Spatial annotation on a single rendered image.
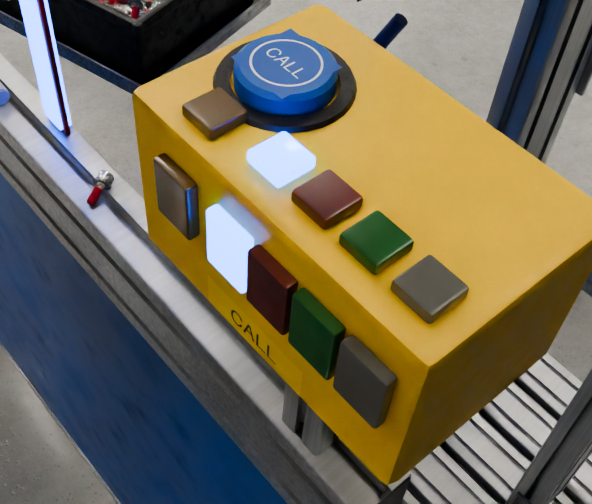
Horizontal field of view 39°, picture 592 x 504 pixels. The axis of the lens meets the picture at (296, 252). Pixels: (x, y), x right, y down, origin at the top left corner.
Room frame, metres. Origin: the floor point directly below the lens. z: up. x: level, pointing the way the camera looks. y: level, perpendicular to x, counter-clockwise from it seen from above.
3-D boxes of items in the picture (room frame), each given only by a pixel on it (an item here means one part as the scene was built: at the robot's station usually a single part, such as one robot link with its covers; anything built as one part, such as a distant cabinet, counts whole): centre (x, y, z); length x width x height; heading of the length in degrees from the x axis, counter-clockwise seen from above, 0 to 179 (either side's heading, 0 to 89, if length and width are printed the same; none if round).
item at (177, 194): (0.22, 0.05, 1.04); 0.02 x 0.01 x 0.03; 45
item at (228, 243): (0.19, 0.02, 1.04); 0.02 x 0.01 x 0.03; 45
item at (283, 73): (0.25, 0.01, 1.08); 0.04 x 0.04 x 0.02
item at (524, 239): (0.22, -0.02, 1.02); 0.16 x 0.10 x 0.11; 45
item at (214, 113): (0.23, 0.03, 1.08); 0.02 x 0.02 x 0.01; 45
